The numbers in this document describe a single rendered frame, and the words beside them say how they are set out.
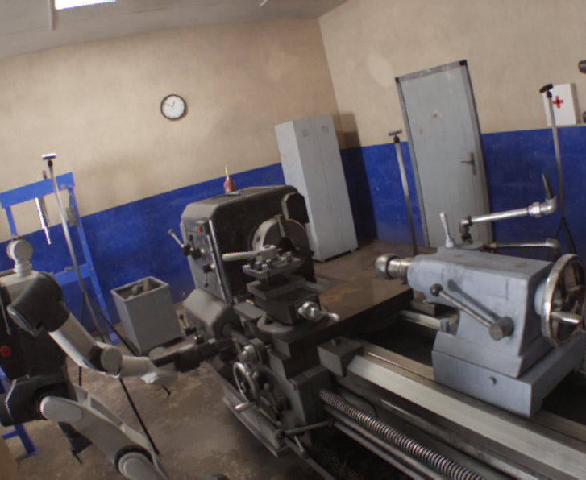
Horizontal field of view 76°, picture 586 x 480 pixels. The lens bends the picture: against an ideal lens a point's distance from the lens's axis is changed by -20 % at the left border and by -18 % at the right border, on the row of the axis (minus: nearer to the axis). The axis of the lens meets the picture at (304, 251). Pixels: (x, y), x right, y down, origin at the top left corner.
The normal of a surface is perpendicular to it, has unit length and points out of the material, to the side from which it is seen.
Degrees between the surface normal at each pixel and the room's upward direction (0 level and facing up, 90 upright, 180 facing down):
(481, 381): 90
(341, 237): 90
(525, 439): 36
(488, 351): 62
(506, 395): 90
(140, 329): 90
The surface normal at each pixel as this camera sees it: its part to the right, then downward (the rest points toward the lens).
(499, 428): -0.66, -0.60
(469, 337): -0.85, -0.13
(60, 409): 0.44, 0.12
